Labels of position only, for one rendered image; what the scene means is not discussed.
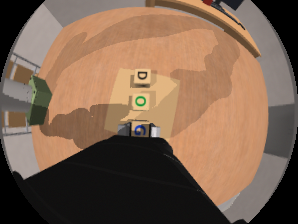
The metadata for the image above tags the tan flat mat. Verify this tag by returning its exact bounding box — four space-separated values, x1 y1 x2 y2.
104 68 180 143

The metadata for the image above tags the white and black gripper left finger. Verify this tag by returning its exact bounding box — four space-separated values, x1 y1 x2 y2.
118 122 132 136

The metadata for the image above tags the wooden letter block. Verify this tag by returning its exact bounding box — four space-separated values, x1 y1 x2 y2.
131 120 150 137
132 93 150 111
134 69 151 88

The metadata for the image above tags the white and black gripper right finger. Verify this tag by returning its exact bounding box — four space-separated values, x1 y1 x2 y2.
149 123 160 138

